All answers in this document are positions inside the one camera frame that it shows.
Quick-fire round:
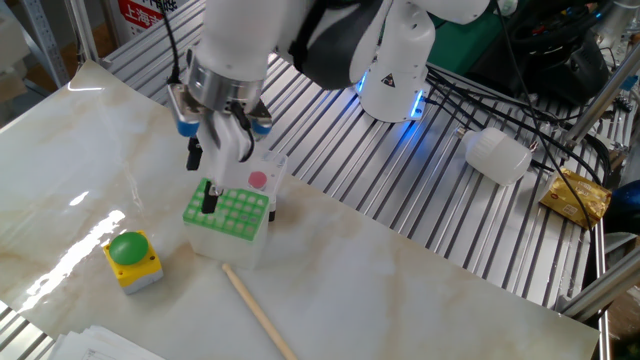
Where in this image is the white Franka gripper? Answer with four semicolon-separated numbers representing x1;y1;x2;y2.
185;110;257;215

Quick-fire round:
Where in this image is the green-topped pipette tip holder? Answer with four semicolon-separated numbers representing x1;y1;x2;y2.
180;177;270;270

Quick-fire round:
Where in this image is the clear plastic tip box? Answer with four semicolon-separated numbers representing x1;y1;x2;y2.
244;151;289;199

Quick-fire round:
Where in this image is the green button yellow box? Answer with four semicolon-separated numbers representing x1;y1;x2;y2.
103;230;165;295

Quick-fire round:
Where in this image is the wooden stick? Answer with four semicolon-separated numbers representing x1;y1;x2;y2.
221;263;300;360

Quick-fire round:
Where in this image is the red white sign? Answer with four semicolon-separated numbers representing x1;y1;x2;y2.
117;0;179;39

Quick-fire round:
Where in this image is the stack of printed papers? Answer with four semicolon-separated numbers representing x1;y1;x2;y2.
47;324;166;360

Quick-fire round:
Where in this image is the grey metal shelf upright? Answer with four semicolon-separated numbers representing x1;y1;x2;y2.
19;0;70;89

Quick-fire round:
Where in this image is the marble pattern table sheet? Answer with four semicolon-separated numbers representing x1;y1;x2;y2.
0;59;601;360

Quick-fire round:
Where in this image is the black bag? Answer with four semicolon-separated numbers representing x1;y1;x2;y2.
467;0;611;106

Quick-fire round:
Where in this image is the gold foil packet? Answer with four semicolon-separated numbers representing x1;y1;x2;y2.
538;167;613;230

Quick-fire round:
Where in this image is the dark blue object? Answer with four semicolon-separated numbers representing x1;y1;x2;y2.
606;179;640;236

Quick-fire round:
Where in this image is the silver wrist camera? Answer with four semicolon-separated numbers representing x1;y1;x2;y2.
167;82;202;139

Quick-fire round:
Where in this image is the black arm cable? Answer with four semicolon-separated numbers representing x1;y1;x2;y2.
154;0;257;164

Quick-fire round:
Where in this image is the black table cable bundle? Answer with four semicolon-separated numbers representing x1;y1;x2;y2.
424;64;609;187

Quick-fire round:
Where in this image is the aluminium frame bar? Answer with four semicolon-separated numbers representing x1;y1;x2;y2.
557;249;640;321
564;49;640;147

